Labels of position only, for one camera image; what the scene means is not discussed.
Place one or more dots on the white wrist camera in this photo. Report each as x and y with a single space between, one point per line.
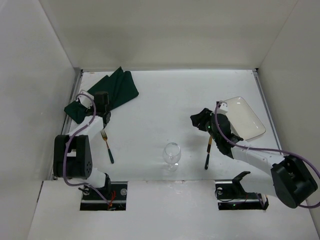
222 107
85 99

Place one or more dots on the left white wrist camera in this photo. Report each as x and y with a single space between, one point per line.
85 99

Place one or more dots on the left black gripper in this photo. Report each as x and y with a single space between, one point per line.
106 117

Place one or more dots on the left aluminium table rail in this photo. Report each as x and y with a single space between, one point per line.
74 90

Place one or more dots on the gold knife black handle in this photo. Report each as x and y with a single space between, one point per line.
208 150

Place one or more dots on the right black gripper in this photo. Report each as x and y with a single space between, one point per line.
200 120

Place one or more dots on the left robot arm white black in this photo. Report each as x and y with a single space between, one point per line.
72 160

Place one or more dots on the right aluminium table rail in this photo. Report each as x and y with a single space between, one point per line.
264 100

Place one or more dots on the clear wine glass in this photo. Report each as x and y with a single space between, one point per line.
172 155

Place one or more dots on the white rectangular plate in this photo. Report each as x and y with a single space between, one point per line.
243 120

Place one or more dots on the aluminium table rail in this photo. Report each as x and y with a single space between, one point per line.
264 100
74 90

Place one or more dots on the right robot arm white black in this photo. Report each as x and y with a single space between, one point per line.
292 182

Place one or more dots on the dark green cloth napkin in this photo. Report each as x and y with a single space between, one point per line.
120 87

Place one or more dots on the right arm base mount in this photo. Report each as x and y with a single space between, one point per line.
231 196

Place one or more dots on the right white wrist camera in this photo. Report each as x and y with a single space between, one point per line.
222 107

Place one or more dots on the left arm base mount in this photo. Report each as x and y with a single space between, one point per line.
115 195

